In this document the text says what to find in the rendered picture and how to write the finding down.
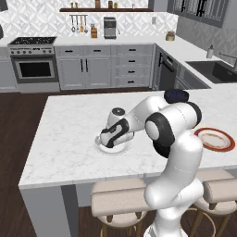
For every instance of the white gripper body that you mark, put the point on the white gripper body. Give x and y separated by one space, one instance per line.
99 140

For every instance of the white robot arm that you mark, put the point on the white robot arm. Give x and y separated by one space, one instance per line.
182 160

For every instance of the dark blue bowl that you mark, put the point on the dark blue bowl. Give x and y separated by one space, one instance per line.
176 95

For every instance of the white plate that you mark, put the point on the white plate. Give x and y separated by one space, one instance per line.
120 149

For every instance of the beige wooden stool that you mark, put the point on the beige wooden stool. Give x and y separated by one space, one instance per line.
220 191
120 203

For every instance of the grey cupboard run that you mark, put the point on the grey cupboard run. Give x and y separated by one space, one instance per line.
105 66

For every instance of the black dishwasher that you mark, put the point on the black dishwasher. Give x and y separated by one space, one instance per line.
166 74

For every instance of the steel oven with hob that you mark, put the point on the steel oven with hob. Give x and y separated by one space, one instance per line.
34 66

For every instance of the wooden knife block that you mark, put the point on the wooden knife block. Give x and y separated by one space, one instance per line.
93 32

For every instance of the grey cupboards under sink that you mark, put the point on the grey cupboards under sink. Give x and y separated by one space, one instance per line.
189 80

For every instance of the steel coffee machine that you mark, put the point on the steel coffee machine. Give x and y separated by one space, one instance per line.
109 28

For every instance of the grey narrow cupboard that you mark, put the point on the grey narrow cupboard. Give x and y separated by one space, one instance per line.
6 74

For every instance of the red rimmed plate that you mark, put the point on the red rimmed plate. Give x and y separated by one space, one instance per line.
216 139

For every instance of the pot with utensils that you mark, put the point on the pot with utensils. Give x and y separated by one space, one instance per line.
170 36

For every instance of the dark sink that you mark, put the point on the dark sink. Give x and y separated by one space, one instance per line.
214 71

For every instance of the small yellow jar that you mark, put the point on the small yellow jar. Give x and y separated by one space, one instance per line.
115 5

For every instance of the brown jar with lid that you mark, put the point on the brown jar with lid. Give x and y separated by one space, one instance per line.
110 4

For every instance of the small brown bottle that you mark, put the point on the small brown bottle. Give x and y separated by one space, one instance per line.
76 5
72 5

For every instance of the small white shaker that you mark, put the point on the small white shaker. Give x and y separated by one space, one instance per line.
133 6

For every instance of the white soap bottle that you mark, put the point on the white soap bottle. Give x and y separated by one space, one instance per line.
210 52

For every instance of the steel tap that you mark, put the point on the steel tap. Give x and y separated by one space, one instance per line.
230 57

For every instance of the rail with hanging tools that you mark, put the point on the rail with hanging tools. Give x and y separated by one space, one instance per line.
78 24

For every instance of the dark wooden wall shelf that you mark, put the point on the dark wooden wall shelf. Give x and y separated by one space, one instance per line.
106 10

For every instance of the white wall socket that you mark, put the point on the white wall socket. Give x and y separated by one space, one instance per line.
154 20

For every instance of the grey glass wall cupboards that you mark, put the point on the grey glass wall cupboards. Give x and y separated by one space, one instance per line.
202 10

